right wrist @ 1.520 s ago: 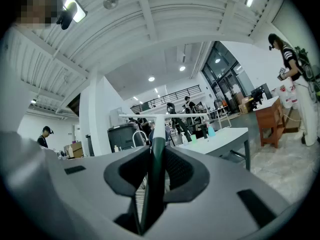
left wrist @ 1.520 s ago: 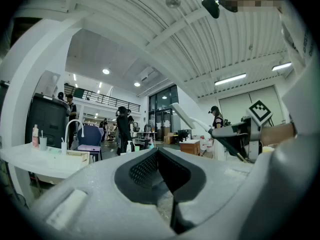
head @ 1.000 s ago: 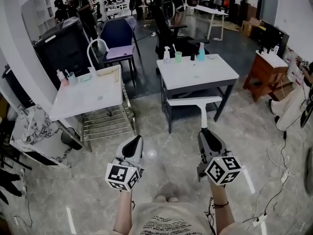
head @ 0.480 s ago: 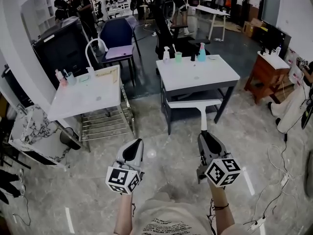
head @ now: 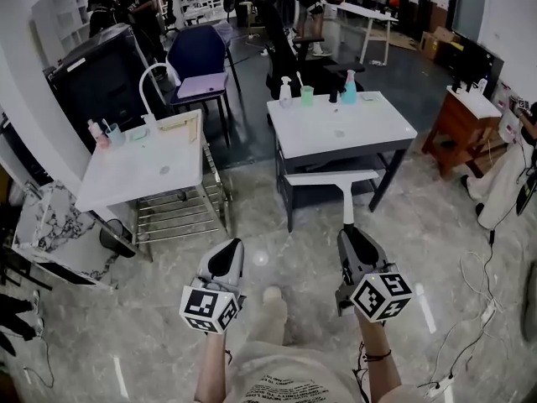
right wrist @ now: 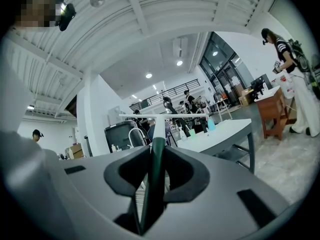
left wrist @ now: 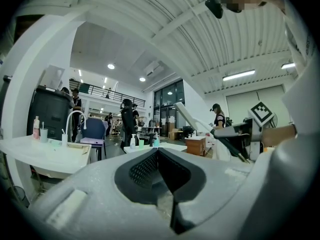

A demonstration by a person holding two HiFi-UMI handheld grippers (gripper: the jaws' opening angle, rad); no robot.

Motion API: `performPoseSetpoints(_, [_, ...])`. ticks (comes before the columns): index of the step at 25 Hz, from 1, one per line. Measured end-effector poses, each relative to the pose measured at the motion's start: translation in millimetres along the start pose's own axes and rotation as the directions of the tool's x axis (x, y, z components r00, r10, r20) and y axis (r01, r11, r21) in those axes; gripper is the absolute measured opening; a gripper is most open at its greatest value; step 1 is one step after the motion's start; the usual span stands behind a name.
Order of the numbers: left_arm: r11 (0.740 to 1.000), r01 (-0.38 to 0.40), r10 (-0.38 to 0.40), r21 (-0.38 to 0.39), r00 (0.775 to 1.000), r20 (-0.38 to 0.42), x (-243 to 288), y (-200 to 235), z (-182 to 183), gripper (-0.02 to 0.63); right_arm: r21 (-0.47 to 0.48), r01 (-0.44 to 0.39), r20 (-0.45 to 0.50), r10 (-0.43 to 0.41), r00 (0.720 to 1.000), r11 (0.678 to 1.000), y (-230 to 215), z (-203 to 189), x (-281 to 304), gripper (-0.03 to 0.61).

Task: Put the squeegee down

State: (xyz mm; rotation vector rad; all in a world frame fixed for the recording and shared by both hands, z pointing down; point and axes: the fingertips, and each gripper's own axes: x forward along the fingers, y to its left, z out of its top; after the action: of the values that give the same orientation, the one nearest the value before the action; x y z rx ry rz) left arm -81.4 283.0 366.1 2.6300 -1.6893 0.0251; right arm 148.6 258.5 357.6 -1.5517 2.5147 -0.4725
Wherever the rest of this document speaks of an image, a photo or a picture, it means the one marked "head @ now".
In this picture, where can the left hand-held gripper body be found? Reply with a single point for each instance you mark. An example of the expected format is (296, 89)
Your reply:
(207, 309)

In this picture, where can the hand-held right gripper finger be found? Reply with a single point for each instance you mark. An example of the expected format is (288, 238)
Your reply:
(369, 248)
(345, 250)

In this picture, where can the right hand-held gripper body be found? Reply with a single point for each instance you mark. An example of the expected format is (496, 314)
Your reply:
(379, 296)

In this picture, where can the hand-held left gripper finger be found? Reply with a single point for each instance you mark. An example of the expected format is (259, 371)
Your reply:
(222, 260)
(239, 267)

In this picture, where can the white squeegee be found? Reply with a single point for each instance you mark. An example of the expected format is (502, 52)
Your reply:
(347, 191)

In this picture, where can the person's left forearm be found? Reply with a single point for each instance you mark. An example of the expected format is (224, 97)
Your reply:
(212, 372)

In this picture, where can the person's right forearm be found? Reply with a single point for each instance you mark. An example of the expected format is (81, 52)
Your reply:
(379, 363)

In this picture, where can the chrome metal rack stand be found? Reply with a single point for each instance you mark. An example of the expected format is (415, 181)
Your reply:
(180, 216)

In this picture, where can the person's beige trouser leg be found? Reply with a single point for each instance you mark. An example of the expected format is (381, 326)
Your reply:
(274, 317)

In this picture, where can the white power strip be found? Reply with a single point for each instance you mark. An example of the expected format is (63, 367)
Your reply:
(488, 311)
(440, 386)

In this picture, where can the person's beige printed shirt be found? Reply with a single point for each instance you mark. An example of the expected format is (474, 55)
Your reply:
(293, 376)

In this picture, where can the black waste bin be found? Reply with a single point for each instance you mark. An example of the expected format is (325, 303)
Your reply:
(115, 235)

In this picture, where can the pale green soap dish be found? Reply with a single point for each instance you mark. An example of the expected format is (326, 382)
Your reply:
(139, 134)

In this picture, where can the brown wooden cabinet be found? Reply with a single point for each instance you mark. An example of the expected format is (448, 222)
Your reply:
(461, 128)

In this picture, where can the short black faucet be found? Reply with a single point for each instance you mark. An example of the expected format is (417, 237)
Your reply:
(334, 95)

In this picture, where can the blue spray bottle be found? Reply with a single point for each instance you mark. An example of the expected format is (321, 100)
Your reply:
(349, 90)

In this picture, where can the green cup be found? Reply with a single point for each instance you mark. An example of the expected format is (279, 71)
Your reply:
(307, 96)

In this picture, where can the light blue cup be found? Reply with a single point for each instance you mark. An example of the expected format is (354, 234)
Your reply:
(116, 136)

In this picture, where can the white pump bottle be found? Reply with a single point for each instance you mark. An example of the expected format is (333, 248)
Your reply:
(285, 95)

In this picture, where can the marble pattern cabinet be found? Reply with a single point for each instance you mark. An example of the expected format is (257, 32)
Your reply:
(54, 233)

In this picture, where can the pink bottle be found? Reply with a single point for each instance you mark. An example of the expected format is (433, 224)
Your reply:
(100, 137)

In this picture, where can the white toothbrush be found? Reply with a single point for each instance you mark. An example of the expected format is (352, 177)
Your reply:
(300, 79)

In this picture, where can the white curved faucet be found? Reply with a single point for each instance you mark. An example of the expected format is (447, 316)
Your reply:
(144, 82)

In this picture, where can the dark blue chair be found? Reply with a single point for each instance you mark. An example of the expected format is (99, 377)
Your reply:
(197, 57)

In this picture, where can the black office chair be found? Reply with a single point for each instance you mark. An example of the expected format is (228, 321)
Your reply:
(281, 53)

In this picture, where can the black low sideboard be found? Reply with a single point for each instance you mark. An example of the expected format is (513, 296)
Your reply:
(474, 63)

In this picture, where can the large black cabinet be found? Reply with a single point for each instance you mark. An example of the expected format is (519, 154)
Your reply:
(100, 82)

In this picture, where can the cardboard box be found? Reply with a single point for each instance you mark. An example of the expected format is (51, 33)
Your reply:
(436, 42)

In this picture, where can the white long table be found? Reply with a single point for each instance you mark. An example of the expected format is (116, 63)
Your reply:
(369, 13)

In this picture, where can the flat screen monitor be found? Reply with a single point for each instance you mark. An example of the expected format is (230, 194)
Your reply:
(467, 13)

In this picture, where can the white open shelf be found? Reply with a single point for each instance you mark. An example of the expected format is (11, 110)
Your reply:
(63, 15)

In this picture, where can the white sink top dark frame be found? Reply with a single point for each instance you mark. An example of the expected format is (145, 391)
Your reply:
(335, 128)

